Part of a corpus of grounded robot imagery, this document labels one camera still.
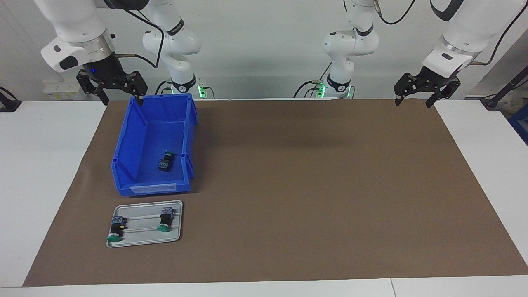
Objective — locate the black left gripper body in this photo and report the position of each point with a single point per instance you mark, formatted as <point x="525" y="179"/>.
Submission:
<point x="433" y="81"/>

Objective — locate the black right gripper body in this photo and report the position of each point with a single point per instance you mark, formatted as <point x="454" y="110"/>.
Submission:
<point x="105" y="72"/>

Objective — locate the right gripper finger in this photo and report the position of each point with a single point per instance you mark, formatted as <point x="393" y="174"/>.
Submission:
<point x="87" y="84"/>
<point x="137" y="84"/>

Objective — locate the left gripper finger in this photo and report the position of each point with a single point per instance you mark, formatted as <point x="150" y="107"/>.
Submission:
<point x="449" y="89"/>
<point x="404" y="85"/>

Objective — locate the green push button switch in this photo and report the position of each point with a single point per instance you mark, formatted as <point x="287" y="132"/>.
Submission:
<point x="166" y="219"/>
<point x="165" y="163"/>

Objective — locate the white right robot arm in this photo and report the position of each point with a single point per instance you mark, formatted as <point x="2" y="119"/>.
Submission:
<point x="74" y="29"/>

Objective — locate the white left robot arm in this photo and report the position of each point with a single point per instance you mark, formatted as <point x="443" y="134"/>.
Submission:
<point x="350" y="41"/>

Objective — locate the green button with yellow dot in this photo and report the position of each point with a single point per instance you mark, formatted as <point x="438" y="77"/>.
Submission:
<point x="116" y="229"/>

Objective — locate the white cardboard box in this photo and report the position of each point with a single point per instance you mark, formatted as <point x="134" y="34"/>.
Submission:
<point x="57" y="88"/>

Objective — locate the black stand pole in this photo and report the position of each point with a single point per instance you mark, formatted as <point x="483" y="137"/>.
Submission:
<point x="493" y="101"/>

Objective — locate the blue plastic storage bin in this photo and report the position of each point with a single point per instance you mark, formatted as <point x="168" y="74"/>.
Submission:
<point x="144" y="140"/>

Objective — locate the green lit connector block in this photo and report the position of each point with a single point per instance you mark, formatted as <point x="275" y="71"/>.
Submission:
<point x="321" y="88"/>
<point x="202" y="90"/>

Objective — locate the blue crate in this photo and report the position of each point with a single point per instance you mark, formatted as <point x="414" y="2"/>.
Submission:
<point x="520" y="123"/>

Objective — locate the grey metal tray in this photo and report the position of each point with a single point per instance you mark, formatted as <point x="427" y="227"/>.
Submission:
<point x="144" y="238"/>

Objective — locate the brown table mat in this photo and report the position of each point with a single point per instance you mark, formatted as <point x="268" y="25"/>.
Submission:
<point x="288" y="231"/>

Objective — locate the black clamp mount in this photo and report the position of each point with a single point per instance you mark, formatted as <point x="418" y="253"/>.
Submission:
<point x="8" y="105"/>

